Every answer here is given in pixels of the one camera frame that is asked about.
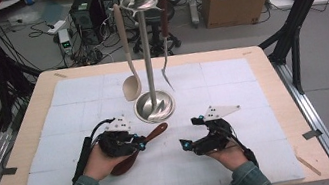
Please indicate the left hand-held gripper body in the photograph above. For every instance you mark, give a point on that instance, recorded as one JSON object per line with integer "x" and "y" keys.
{"x": 119, "y": 125}

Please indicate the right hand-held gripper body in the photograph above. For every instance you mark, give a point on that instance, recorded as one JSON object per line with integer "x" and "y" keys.
{"x": 216, "y": 112}

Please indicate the dark brown wooden spoon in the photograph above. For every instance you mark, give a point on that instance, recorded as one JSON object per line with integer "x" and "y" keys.
{"x": 124, "y": 166}

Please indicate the beige spoon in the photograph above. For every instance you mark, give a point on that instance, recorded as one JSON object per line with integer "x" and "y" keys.
{"x": 131, "y": 89}

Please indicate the metal utensil stand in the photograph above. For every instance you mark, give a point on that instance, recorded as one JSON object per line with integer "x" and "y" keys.
{"x": 147, "y": 58}

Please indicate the person's right hand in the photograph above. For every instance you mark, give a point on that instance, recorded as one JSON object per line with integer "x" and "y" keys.
{"x": 231, "y": 160}

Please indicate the person's left hand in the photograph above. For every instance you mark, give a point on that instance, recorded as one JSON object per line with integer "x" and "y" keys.
{"x": 97, "y": 166}

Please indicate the white grid mat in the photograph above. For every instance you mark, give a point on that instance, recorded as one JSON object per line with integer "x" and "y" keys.
{"x": 247, "y": 92}

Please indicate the grey tape piece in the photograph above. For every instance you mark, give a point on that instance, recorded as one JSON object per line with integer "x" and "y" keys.
{"x": 6, "y": 172}
{"x": 312, "y": 134}

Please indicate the white device green display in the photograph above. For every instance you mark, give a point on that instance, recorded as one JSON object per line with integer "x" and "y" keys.
{"x": 65, "y": 41}

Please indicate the tan tape strip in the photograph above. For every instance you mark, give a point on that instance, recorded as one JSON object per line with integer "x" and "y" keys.
{"x": 308, "y": 165}

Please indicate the black stool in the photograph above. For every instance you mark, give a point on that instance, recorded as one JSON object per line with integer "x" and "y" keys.
{"x": 152, "y": 20}

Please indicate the black computer tower green label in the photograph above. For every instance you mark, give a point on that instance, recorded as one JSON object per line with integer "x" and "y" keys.
{"x": 87, "y": 17}

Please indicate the white power strip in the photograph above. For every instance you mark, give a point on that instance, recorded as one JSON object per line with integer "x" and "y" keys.
{"x": 56, "y": 27}

